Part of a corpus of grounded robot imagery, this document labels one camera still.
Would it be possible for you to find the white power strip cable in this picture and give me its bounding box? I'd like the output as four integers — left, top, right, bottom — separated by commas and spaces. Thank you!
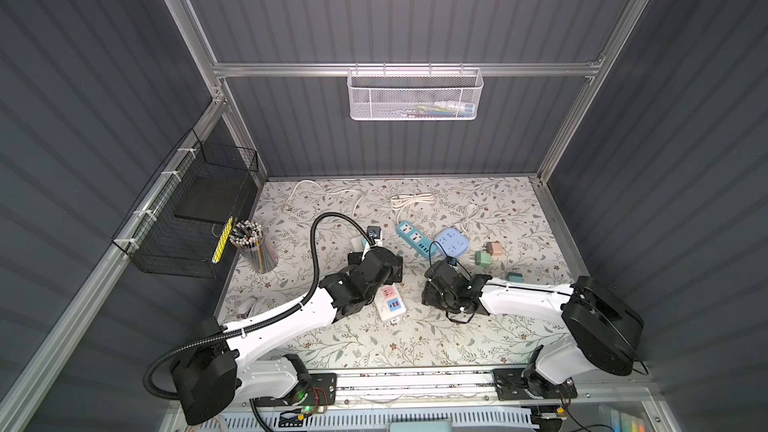
284, 178, 367, 217

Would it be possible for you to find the yellow ruler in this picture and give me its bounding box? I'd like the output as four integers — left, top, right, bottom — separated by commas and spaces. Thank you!
211, 216, 233, 264

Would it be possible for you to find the brown pink plug cube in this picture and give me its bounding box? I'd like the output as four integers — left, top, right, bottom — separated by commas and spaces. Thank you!
485, 241, 503, 257

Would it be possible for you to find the green plug cube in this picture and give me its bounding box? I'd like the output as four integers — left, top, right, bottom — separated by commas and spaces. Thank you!
474, 250, 493, 267

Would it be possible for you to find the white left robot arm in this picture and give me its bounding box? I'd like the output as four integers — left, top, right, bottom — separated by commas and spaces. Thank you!
142, 212, 403, 425

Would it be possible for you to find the white wire mesh basket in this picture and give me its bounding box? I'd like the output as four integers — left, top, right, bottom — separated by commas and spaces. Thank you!
346, 66, 484, 121

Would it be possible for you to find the white multicolour power strip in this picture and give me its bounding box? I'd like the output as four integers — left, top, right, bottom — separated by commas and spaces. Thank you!
374, 285, 407, 324

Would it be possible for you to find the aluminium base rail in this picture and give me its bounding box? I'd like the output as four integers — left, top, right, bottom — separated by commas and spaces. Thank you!
167, 361, 655, 412

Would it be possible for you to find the coiled white cable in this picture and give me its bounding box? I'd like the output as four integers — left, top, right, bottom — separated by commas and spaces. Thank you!
389, 192, 436, 224

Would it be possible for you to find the clear cup of pencils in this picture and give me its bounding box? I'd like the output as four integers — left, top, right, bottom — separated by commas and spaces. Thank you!
229, 220, 278, 273

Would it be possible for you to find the teal power strip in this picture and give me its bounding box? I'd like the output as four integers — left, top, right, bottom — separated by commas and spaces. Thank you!
395, 221, 438, 260

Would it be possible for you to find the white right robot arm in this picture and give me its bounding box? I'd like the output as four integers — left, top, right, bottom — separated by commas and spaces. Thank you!
422, 259, 644, 396

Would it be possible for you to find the black wire mesh basket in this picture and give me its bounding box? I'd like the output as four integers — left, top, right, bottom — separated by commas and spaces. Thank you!
113, 132, 260, 279

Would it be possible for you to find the blue square power socket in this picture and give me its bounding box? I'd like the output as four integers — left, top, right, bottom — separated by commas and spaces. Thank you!
435, 227, 470, 258

